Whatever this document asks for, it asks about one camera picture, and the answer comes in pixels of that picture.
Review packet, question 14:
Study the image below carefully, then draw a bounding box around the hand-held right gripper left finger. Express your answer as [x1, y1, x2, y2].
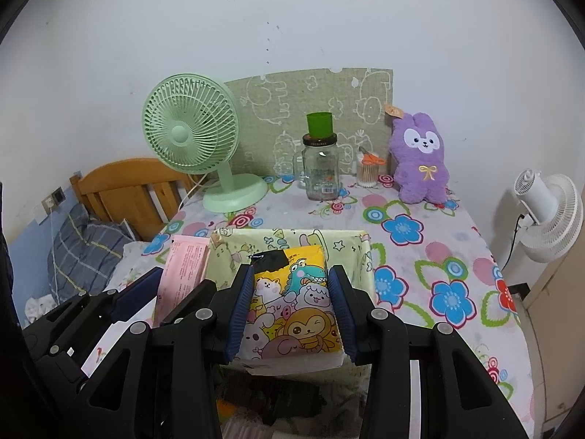
[78, 265, 255, 439]

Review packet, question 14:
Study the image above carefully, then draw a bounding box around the glass mug jar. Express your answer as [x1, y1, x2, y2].
[292, 132, 341, 201]

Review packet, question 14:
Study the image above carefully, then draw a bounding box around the green cartoon wall mat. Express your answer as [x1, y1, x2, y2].
[224, 68, 394, 177]

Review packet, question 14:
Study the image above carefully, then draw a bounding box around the floral tablecloth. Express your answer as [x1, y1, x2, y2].
[80, 171, 535, 439]

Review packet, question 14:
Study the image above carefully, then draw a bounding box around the plaid grey pillow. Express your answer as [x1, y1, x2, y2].
[48, 203, 140, 300]

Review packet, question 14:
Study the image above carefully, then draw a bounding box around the cartoon print storage box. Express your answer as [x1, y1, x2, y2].
[201, 227, 376, 439]

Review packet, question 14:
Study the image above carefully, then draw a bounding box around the green desk fan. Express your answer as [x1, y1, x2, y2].
[141, 74, 268, 213]

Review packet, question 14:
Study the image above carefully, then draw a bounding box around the green plastic cup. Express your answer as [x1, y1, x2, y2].
[306, 112, 334, 138]

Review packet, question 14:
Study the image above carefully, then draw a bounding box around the yellow cartoon tissue pack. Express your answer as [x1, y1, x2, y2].
[235, 244, 346, 376]

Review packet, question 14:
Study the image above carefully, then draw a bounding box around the white fan cable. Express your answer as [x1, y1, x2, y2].
[176, 175, 218, 213]

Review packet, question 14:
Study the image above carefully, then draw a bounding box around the cotton swab container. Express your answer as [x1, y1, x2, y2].
[356, 153, 380, 188]

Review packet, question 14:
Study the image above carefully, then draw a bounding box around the pink packet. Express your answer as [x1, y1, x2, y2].
[153, 234, 211, 327]

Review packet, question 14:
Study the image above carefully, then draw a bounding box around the black fan cable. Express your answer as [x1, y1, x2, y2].
[500, 213, 524, 279]

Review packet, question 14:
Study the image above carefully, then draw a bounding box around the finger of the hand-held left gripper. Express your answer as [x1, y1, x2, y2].
[161, 279, 218, 328]
[46, 269, 164, 378]

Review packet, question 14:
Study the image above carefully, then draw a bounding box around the wooden headboard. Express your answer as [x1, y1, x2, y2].
[69, 158, 204, 241]

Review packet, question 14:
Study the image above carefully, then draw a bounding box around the white fan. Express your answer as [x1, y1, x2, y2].
[513, 169, 585, 263]

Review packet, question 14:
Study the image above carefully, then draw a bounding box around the black cloth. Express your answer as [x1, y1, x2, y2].
[219, 372, 334, 427]

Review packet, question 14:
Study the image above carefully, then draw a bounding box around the purple plush bunny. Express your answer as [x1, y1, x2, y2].
[388, 110, 451, 204]

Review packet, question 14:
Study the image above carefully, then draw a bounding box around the wall socket panel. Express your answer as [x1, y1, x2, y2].
[42, 187, 67, 214]

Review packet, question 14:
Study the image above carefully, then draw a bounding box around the white bed sheet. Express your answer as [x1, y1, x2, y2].
[107, 240, 167, 293]

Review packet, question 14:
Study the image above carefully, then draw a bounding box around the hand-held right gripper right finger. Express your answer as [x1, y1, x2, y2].
[328, 265, 535, 439]

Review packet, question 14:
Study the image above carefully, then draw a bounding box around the crumpled white clothing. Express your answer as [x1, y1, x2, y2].
[25, 295, 62, 323]

